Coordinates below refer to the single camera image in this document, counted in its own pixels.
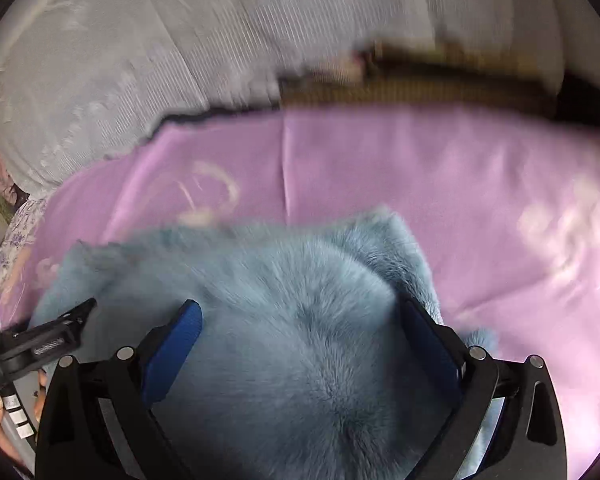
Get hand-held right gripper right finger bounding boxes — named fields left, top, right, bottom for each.
left=399, top=296, right=569, bottom=480

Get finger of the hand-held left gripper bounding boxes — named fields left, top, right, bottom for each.
left=0, top=297, right=99, bottom=377

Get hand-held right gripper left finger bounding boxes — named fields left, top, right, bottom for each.
left=34, top=299, right=204, bottom=480

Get blue fleece jacket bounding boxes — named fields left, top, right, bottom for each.
left=30, top=205, right=498, bottom=480

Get floral bed sheet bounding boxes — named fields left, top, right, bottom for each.
left=0, top=195, right=48, bottom=296

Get purple printed blanket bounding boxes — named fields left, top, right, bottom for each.
left=0, top=105, right=600, bottom=480

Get brown folded blanket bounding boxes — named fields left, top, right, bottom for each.
left=280, top=42, right=566, bottom=121

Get white lace cloth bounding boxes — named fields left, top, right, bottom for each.
left=0, top=0, right=431, bottom=196

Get pink patterned folded cloth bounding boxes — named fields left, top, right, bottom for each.
left=325, top=52, right=367, bottom=82

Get white pillow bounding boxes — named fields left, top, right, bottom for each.
left=420, top=0, right=567, bottom=96

